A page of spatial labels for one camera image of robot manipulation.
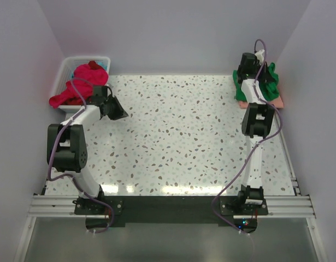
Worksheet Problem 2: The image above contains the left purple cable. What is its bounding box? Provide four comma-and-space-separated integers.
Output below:
46, 77, 115, 234

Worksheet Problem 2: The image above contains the crumpled magenta t shirt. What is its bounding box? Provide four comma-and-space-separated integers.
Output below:
49, 64, 109, 108

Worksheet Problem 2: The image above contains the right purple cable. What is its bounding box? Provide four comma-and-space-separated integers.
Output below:
211, 38, 283, 229

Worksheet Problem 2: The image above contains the aluminium frame rail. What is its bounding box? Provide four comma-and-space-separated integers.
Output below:
27, 195, 316, 218

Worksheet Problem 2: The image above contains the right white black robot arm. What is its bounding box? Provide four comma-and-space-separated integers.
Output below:
236, 49, 274, 215

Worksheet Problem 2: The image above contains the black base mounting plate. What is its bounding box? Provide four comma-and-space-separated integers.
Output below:
73, 196, 269, 229

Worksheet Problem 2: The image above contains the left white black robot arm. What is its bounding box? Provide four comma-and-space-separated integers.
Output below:
47, 85, 128, 214

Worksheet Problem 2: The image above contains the teal garment in basket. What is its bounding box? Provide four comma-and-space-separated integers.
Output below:
96, 61, 108, 70

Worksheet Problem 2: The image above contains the dark red t shirt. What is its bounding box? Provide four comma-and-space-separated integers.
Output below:
88, 61, 102, 70

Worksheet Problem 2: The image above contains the purple cable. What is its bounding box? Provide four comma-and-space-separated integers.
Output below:
46, 77, 115, 234
211, 38, 283, 229

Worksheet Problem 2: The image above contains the green t shirt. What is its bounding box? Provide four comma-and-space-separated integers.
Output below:
232, 62, 280, 102

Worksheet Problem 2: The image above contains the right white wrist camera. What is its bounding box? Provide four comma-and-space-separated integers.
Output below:
255, 49, 266, 64

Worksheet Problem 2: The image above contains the white plastic laundry basket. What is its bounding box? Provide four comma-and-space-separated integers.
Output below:
51, 56, 110, 114

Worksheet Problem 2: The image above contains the folded salmon pink t shirt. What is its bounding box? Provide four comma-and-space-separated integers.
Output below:
238, 96, 284, 109

